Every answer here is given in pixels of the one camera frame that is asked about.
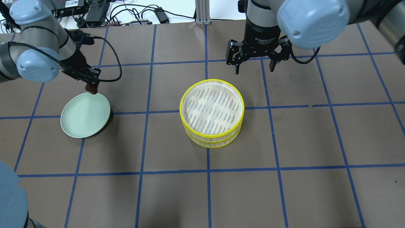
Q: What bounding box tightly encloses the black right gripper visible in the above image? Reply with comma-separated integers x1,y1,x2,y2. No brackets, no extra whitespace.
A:
225,19,292,75

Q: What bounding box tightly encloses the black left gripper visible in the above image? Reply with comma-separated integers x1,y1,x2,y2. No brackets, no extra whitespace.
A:
60,51,101,86

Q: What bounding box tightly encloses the brown bun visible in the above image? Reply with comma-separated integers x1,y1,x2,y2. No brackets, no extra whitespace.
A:
85,84,97,95

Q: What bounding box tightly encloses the yellow bamboo steamer layer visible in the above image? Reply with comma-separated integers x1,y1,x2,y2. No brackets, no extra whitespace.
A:
184,124,241,148
179,79,245,141

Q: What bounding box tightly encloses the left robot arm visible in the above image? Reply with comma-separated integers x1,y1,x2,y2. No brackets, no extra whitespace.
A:
1,0,101,87

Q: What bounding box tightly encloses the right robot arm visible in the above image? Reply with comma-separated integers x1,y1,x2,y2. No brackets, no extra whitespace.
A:
226,0,405,74

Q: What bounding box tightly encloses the white steamer cloth upper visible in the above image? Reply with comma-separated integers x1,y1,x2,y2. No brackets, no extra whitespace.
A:
183,83,242,135

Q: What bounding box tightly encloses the light green plate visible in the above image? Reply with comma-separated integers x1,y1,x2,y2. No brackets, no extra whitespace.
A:
60,92,111,138

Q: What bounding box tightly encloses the black electronics box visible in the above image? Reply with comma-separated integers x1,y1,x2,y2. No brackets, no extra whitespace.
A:
50,0,90,18

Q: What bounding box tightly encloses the black power adapter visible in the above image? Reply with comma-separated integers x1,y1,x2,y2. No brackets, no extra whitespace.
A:
153,7,170,24

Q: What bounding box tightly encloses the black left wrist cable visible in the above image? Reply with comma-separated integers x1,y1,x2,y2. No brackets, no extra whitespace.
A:
6,35,122,82

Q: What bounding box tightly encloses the aluminium frame post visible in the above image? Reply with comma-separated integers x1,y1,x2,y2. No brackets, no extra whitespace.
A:
195,0,211,25

